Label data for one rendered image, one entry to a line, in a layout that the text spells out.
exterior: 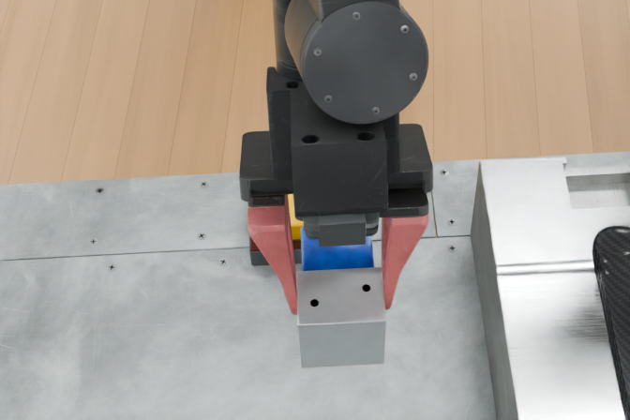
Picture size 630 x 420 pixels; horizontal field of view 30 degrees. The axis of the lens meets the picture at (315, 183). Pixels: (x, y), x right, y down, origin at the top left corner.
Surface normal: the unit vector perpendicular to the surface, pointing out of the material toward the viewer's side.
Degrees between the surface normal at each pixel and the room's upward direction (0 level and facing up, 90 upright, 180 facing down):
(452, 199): 0
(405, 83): 62
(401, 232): 83
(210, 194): 0
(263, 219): 28
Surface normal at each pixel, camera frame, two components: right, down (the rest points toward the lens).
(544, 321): -0.03, -0.55
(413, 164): -0.04, -0.90
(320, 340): 0.04, 0.81
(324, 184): 0.03, 0.44
